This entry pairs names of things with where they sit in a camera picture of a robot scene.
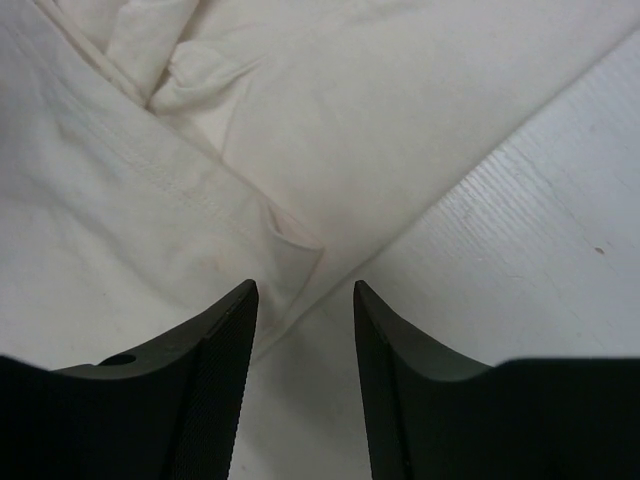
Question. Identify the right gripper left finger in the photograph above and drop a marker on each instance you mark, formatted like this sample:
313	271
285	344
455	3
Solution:
166	409

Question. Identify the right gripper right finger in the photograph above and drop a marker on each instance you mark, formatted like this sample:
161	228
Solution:
433	413

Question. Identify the white t shirt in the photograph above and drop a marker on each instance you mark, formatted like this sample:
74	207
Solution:
155	154

